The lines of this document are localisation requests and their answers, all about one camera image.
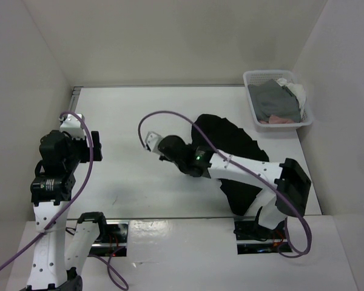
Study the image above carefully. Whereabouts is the black pleated skirt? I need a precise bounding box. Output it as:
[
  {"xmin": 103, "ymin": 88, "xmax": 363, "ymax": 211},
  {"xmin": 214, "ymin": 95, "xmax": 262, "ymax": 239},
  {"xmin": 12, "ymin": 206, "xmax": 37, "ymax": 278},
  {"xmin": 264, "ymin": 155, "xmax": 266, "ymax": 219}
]
[{"xmin": 191, "ymin": 114, "xmax": 269, "ymax": 216}]

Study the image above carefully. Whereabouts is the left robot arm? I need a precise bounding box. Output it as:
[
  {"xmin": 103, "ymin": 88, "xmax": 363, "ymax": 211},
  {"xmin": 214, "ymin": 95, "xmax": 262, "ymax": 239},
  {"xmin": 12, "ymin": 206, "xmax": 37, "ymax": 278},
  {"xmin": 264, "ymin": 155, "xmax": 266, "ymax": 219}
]
[{"xmin": 26, "ymin": 130, "xmax": 109, "ymax": 290}]

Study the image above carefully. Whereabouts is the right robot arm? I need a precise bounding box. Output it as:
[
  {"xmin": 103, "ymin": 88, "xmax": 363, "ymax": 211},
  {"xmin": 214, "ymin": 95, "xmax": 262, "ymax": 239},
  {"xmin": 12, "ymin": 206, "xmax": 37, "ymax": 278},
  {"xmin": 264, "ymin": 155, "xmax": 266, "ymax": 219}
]
[{"xmin": 146, "ymin": 135, "xmax": 311, "ymax": 238}]

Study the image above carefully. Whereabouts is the pink cloth in basket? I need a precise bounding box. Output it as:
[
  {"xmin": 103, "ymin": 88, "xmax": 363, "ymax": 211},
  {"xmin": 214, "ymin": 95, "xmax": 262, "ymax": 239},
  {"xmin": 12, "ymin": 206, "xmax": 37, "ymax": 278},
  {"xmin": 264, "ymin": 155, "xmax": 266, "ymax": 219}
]
[{"xmin": 259, "ymin": 115, "xmax": 295, "ymax": 124}]

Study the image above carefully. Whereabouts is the grey skirt in basket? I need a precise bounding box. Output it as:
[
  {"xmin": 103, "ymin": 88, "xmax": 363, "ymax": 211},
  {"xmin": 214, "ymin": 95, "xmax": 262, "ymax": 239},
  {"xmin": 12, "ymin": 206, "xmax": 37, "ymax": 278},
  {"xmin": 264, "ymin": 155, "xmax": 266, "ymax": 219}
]
[{"xmin": 248, "ymin": 79, "xmax": 302, "ymax": 123}]

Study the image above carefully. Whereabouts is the white cloth in basket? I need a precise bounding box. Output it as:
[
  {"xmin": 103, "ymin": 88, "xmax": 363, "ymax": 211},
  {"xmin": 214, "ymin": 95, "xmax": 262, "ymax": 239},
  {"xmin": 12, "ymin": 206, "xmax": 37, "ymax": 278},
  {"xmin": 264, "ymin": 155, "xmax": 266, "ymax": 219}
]
[{"xmin": 276, "ymin": 78, "xmax": 306, "ymax": 113}]

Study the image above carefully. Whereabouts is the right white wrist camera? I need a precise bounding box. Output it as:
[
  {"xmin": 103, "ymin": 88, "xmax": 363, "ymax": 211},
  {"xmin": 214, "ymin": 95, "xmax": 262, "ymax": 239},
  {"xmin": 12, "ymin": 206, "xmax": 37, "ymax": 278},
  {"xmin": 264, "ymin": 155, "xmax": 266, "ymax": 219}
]
[{"xmin": 144, "ymin": 131, "xmax": 163, "ymax": 155}]

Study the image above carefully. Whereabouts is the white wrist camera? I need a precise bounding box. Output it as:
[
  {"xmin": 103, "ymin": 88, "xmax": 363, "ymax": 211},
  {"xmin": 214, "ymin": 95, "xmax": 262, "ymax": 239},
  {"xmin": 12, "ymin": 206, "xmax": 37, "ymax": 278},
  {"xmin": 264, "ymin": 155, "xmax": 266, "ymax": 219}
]
[
  {"xmin": 59, "ymin": 112, "xmax": 86, "ymax": 141},
  {"xmin": 144, "ymin": 131, "xmax": 163, "ymax": 155}
]

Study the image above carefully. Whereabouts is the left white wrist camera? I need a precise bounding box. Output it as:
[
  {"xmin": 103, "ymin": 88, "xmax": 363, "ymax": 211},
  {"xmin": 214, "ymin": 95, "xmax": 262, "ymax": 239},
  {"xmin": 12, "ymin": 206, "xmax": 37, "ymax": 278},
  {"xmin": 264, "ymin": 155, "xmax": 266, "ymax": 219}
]
[{"xmin": 59, "ymin": 112, "xmax": 86, "ymax": 141}]

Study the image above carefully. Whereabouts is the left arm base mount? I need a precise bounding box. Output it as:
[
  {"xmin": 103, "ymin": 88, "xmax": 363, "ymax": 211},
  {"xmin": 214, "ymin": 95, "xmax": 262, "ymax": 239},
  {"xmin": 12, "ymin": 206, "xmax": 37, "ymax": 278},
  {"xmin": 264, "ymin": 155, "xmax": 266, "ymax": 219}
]
[{"xmin": 90, "ymin": 220, "xmax": 129, "ymax": 258}]

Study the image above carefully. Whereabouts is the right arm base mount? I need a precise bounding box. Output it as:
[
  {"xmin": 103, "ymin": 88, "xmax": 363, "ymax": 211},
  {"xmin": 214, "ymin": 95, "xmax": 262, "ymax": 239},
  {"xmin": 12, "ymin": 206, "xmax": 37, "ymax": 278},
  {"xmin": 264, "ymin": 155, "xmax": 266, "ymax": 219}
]
[{"xmin": 234, "ymin": 219, "xmax": 292, "ymax": 255}]

